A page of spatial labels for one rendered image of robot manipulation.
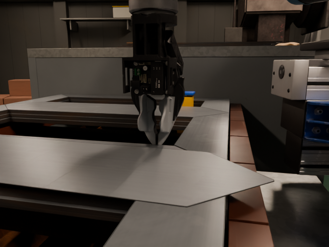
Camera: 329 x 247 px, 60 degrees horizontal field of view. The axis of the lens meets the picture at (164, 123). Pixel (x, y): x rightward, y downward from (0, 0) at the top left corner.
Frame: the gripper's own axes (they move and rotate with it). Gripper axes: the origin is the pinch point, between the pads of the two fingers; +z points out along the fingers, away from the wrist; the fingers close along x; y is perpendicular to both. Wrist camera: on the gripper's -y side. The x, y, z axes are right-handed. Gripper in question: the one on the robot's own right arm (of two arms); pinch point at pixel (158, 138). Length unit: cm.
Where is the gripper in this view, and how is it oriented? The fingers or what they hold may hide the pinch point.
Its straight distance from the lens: 50.1
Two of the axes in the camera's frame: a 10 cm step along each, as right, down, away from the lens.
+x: 9.7, 0.5, -2.2
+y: -2.2, 2.1, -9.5
